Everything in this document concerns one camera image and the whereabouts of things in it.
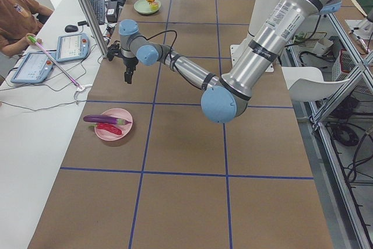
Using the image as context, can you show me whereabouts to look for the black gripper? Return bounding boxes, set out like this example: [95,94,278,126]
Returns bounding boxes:
[123,57,139,84]

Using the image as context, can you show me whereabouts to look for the peach fruit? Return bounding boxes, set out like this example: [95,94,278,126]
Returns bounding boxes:
[149,1,160,11]

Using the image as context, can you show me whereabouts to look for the purple eggplant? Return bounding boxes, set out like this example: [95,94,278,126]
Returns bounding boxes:
[83,115,132,125]

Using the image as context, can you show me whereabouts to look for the red chili pepper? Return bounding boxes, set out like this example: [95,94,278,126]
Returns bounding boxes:
[89,123,122,135]

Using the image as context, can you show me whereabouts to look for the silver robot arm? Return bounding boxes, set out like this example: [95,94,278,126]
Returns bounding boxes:
[119,0,342,123]

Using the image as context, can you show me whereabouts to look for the light green plate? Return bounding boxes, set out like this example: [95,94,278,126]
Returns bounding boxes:
[133,0,161,15]

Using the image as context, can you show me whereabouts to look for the pink plate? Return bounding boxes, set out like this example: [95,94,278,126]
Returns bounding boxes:
[94,108,133,141]

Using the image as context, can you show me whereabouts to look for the black keyboard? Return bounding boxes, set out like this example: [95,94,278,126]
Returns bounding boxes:
[89,0,105,25]

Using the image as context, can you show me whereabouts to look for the far blue teach pendant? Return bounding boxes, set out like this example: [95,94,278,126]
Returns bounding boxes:
[56,33,90,62]

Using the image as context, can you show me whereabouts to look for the blue teach pendant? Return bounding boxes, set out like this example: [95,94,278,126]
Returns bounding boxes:
[10,52,54,84]
[56,33,90,62]

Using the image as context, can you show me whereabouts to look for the black computer mouse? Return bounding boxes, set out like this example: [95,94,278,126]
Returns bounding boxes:
[64,24,79,33]

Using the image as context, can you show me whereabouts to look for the near blue teach pendant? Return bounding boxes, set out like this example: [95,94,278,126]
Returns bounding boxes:
[10,52,54,84]

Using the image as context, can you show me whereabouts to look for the pink green stick tool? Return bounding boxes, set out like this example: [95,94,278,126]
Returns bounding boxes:
[27,36,93,93]

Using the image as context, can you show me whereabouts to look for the person in brown shirt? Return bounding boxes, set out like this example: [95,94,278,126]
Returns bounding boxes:
[1,0,53,57]

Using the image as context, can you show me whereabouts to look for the white chair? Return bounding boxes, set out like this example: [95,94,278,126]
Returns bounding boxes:
[281,66,350,102]

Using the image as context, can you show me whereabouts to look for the white basket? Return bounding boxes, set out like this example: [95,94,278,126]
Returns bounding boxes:
[332,49,356,81]

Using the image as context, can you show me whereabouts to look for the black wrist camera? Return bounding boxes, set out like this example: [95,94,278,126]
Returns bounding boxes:
[107,42,122,61]

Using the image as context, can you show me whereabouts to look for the black camera cable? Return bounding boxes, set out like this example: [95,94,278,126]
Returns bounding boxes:
[145,29,178,57]

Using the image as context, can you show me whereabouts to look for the aluminium frame post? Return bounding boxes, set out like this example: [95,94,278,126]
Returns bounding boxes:
[78,0,108,58]

